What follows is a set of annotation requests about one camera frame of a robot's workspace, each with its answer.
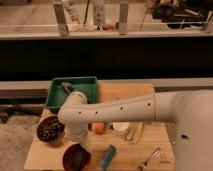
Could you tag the left metal bracket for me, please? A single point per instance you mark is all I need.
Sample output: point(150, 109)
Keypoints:
point(60, 17)

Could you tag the right metal bracket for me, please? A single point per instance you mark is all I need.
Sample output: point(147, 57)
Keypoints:
point(123, 17)

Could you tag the red bowl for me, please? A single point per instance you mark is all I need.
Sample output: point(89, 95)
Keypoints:
point(76, 158)

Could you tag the orange fruit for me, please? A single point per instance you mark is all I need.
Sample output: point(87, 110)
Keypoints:
point(98, 127)

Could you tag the beige banana peel object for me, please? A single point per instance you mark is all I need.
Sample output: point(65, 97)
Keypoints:
point(135, 132)

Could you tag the white small cup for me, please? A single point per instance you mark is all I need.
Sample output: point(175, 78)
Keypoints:
point(120, 127)

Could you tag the green plastic tray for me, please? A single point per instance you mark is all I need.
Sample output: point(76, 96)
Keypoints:
point(57, 95)

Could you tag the metal bracket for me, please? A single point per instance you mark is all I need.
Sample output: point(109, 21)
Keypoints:
point(60, 17)
point(123, 17)

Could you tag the black machine background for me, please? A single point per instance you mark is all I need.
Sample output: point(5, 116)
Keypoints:
point(179, 14)

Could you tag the wooden board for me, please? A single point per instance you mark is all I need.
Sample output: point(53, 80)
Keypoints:
point(49, 156)

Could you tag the small grey object in tray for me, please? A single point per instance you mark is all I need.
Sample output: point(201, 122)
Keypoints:
point(66, 86)

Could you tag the dark bowl with beans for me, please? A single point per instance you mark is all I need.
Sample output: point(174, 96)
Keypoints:
point(50, 129)

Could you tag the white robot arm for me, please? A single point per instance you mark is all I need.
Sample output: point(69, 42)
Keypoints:
point(190, 111)

